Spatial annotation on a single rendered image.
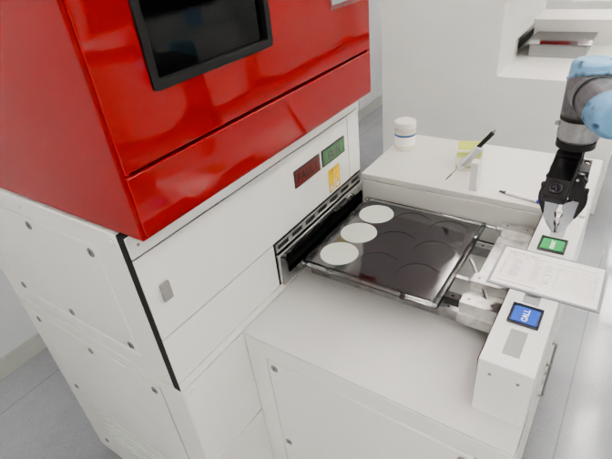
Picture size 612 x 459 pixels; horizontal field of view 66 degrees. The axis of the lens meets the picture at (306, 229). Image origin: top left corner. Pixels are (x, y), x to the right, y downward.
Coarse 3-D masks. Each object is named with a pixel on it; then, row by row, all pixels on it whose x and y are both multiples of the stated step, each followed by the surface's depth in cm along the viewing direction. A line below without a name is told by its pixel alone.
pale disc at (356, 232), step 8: (352, 224) 134; (360, 224) 134; (368, 224) 133; (344, 232) 131; (352, 232) 130; (360, 232) 130; (368, 232) 130; (376, 232) 129; (352, 240) 127; (360, 240) 127; (368, 240) 126
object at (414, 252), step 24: (408, 216) 135; (432, 216) 133; (336, 240) 128; (384, 240) 126; (408, 240) 125; (432, 240) 124; (456, 240) 123; (360, 264) 118; (384, 264) 117; (408, 264) 116; (432, 264) 115; (408, 288) 109; (432, 288) 108
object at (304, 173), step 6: (318, 156) 123; (312, 162) 121; (318, 162) 124; (306, 168) 120; (312, 168) 122; (318, 168) 124; (300, 174) 118; (306, 174) 120; (312, 174) 123; (300, 180) 118
